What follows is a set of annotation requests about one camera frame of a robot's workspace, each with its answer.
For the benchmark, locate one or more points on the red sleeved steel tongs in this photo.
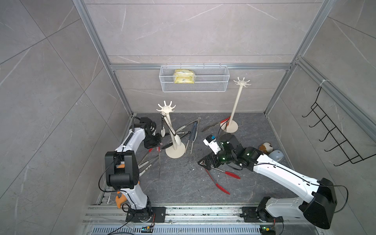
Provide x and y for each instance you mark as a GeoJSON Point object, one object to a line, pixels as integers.
{"type": "Point", "coordinates": [158, 149]}

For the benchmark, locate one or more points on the white wire mesh basket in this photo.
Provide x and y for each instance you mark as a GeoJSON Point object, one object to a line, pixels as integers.
{"type": "Point", "coordinates": [207, 79]}

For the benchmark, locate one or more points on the red handled steel tongs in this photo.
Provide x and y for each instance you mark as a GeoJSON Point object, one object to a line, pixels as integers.
{"type": "Point", "coordinates": [215, 124]}

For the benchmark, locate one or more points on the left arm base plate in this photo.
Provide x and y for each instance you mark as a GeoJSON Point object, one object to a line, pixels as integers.
{"type": "Point", "coordinates": [149, 214]}

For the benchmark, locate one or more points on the steel tongs with ring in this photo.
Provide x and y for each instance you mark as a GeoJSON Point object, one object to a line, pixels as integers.
{"type": "Point", "coordinates": [191, 122]}

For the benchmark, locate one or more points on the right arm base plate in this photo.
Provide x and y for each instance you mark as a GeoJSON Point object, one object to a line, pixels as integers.
{"type": "Point", "coordinates": [252, 214]}

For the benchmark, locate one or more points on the long steel white tongs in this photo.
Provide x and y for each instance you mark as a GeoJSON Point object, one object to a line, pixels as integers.
{"type": "Point", "coordinates": [168, 122]}

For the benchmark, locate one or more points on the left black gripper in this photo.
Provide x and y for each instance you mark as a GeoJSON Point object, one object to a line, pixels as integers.
{"type": "Point", "coordinates": [157, 142]}

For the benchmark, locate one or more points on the cream utensil stand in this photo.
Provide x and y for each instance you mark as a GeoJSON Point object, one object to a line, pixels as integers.
{"type": "Point", "coordinates": [230, 126]}
{"type": "Point", "coordinates": [177, 149]}

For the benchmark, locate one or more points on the grey blue dome toy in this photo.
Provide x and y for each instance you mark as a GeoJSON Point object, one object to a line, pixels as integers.
{"type": "Point", "coordinates": [276, 155]}

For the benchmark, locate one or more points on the black wire wall hook rack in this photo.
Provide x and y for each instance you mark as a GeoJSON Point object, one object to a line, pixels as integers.
{"type": "Point", "coordinates": [341, 142]}

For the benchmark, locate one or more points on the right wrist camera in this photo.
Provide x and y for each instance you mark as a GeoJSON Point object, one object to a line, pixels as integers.
{"type": "Point", "coordinates": [213, 144]}

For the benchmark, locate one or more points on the blue handled cream tongs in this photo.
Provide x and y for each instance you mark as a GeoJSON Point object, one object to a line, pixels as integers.
{"type": "Point", "coordinates": [191, 134]}

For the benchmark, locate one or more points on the yellow packet in basket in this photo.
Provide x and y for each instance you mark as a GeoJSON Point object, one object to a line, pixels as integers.
{"type": "Point", "coordinates": [183, 76]}

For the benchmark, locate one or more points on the orange monster plush toy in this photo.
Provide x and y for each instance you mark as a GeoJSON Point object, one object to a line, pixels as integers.
{"type": "Point", "coordinates": [124, 181]}

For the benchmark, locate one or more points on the brown white plush toy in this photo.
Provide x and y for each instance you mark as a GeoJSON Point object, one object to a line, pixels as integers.
{"type": "Point", "coordinates": [266, 148]}

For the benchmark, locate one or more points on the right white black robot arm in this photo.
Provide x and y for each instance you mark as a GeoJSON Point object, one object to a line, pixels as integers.
{"type": "Point", "coordinates": [315, 199]}

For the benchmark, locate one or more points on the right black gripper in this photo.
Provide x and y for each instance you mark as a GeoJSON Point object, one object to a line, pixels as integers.
{"type": "Point", "coordinates": [211, 156]}

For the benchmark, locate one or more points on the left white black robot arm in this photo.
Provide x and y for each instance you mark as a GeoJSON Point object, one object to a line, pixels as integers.
{"type": "Point", "coordinates": [140, 128]}

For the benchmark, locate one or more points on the slim white tipped tongs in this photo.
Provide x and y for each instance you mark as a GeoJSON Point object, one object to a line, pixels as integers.
{"type": "Point", "coordinates": [146, 165]}

